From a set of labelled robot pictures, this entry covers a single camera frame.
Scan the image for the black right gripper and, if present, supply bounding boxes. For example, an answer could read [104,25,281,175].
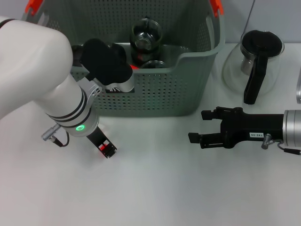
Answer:
[188,107,285,150]

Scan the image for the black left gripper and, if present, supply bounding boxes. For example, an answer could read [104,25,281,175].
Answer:
[86,128,118,160]

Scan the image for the grey-green perforated storage basket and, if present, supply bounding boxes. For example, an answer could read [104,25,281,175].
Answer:
[18,0,226,118]

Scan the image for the glass pitcher with black lid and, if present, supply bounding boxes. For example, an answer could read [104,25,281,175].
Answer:
[222,30,285,105]

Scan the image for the right gripper cable with plug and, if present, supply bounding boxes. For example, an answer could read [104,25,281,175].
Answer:
[261,134,301,155]

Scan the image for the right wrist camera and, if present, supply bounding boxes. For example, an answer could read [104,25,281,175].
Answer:
[296,68,301,104]

